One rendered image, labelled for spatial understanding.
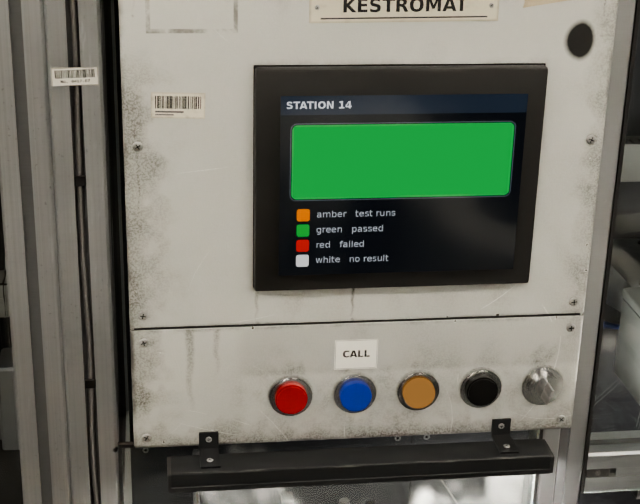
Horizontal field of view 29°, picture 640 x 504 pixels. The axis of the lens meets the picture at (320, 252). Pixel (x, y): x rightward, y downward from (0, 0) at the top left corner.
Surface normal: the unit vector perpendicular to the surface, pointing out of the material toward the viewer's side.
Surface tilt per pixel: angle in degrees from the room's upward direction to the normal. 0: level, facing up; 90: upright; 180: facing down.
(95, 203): 90
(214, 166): 90
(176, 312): 90
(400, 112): 90
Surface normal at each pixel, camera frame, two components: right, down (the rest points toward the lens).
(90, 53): 0.13, 0.36
